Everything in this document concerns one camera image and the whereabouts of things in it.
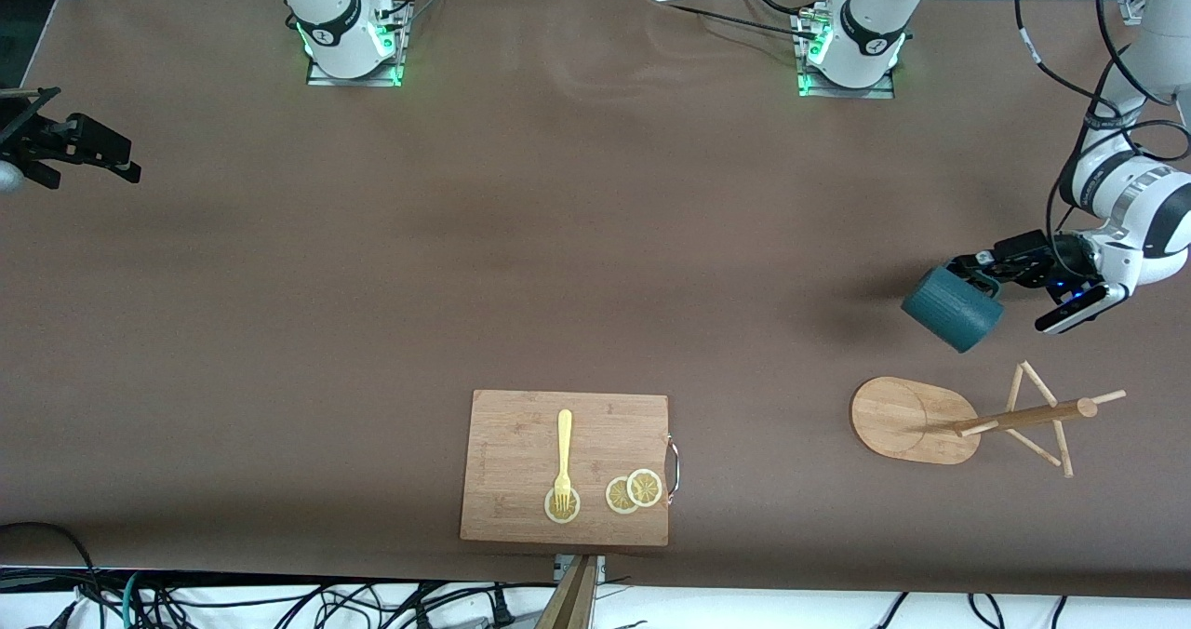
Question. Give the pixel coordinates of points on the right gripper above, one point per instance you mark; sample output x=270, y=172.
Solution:
x=35, y=136

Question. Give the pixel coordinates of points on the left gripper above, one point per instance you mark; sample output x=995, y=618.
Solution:
x=1068, y=257

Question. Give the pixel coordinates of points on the teal cup with yellow inside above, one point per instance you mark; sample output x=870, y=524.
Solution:
x=949, y=313

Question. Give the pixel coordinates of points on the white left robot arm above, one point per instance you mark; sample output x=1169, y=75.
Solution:
x=875, y=15

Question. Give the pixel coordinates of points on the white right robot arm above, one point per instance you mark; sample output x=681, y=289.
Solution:
x=326, y=6

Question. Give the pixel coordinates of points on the wooden cup rack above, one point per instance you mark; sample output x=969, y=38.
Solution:
x=903, y=420

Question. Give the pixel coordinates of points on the brown table cover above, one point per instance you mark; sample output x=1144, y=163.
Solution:
x=279, y=331

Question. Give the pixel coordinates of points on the lemon slice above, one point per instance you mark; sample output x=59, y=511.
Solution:
x=616, y=499
x=645, y=488
x=562, y=515

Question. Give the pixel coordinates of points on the yellow plastic fork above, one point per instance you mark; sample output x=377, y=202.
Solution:
x=564, y=443

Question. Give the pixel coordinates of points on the bamboo cutting board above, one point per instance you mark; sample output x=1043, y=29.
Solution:
x=521, y=452

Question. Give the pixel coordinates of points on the wooden beam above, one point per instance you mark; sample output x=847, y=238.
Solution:
x=572, y=601

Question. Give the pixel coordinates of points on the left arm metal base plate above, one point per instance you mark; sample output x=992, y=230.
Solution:
x=865, y=92

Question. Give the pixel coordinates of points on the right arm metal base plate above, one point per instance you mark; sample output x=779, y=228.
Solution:
x=372, y=78

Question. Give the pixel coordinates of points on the metal bracket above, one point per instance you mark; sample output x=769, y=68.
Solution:
x=562, y=566

